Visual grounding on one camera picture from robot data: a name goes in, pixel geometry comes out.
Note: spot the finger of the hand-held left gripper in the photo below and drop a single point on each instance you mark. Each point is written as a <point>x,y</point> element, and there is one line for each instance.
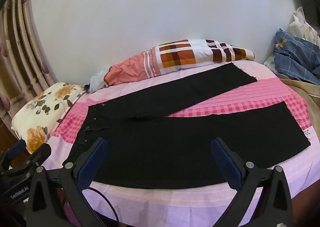
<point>17,148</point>
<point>44,153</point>

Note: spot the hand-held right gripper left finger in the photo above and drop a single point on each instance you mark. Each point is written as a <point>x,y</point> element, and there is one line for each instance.
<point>93,165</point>

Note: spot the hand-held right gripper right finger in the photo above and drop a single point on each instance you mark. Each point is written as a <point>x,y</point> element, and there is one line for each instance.
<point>226,165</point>

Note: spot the black pants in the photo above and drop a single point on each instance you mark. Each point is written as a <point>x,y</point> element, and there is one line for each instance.
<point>162,147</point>

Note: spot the yellow floral pillow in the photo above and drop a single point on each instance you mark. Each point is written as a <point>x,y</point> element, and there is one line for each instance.
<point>47,107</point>

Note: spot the pink checked bedsheet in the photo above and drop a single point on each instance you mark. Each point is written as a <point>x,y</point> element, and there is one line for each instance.
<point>250,97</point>

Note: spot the white and blue packet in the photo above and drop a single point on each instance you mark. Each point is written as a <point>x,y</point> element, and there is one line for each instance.
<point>97,82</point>

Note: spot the beige floral curtain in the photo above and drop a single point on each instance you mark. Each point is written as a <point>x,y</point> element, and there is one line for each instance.
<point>22,54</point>

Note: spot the beige cloth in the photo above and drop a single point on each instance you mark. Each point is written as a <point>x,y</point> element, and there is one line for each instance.
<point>307,94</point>

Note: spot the orange plaid pillow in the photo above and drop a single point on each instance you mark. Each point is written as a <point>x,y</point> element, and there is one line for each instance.
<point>180,59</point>

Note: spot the blue jeans pile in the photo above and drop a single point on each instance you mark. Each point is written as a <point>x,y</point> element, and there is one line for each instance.
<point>295,59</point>

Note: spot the white floral cloth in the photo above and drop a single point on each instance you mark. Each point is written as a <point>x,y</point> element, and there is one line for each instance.
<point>300,27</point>

